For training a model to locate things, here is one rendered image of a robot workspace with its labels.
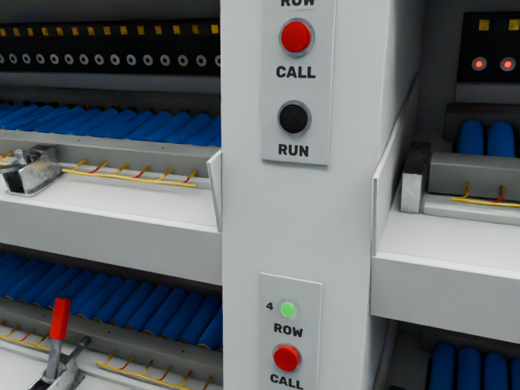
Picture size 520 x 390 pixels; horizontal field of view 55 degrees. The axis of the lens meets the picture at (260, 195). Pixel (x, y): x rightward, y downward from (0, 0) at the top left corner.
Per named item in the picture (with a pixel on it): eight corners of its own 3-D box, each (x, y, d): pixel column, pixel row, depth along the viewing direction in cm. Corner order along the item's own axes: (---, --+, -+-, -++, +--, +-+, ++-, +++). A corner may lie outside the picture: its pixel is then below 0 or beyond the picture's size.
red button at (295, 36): (308, 53, 26) (309, 20, 26) (279, 53, 27) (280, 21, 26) (313, 53, 27) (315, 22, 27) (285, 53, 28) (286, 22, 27)
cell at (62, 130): (106, 124, 51) (63, 151, 45) (92, 123, 51) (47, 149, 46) (102, 107, 50) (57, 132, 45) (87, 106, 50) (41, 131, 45)
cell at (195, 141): (234, 133, 45) (201, 164, 40) (216, 131, 46) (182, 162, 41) (231, 114, 44) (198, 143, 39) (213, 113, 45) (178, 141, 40)
